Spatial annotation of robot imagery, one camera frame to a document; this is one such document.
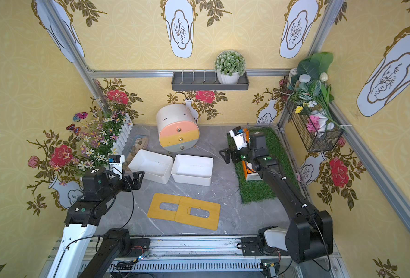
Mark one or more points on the artificial flower bouquet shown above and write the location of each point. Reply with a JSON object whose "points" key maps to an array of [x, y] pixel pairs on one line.
{"points": [[312, 94]]}

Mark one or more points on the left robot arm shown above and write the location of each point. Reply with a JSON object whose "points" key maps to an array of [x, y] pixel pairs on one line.
{"points": [[81, 224]]}

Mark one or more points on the white fence flower planter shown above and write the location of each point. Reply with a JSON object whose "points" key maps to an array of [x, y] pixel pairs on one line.
{"points": [[97, 135]]}

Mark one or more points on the orange tissue pack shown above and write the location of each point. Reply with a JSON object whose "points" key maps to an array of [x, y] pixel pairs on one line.
{"points": [[249, 173]]}

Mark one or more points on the black wire wall basket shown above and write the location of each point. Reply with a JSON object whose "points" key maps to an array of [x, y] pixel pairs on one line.
{"points": [[320, 142]]}

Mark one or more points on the green artificial grass mat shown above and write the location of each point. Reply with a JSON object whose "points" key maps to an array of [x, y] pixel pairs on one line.
{"points": [[257, 191]]}

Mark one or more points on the round pastel drawer cabinet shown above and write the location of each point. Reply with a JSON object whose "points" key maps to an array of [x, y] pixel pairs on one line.
{"points": [[177, 129]]}

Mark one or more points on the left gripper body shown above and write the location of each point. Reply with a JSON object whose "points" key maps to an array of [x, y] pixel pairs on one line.
{"points": [[129, 180]]}

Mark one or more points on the grey wall shelf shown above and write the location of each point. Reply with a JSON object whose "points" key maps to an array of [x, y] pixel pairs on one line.
{"points": [[205, 80]]}

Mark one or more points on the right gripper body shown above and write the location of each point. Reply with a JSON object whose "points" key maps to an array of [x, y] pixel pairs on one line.
{"points": [[235, 154]]}

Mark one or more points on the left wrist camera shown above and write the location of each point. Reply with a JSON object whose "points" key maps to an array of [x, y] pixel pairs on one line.
{"points": [[115, 164]]}

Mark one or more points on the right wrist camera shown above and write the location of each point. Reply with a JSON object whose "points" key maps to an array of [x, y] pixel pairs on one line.
{"points": [[240, 136]]}

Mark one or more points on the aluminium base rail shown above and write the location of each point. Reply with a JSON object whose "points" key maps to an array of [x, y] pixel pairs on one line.
{"points": [[225, 253]]}

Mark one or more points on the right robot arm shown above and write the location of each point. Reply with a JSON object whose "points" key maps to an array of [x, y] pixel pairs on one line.
{"points": [[310, 231]]}

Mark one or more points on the potted green succulent plant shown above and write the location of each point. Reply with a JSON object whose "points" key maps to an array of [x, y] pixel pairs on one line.
{"points": [[229, 67]]}

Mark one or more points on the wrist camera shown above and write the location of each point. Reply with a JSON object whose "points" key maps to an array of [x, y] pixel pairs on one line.
{"points": [[115, 164], [240, 136]]}

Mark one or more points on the wooden tray with stones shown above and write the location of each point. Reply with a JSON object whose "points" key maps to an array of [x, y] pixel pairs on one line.
{"points": [[139, 142]]}

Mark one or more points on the white plastic box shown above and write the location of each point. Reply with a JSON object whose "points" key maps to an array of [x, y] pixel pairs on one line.
{"points": [[195, 170], [157, 167]]}

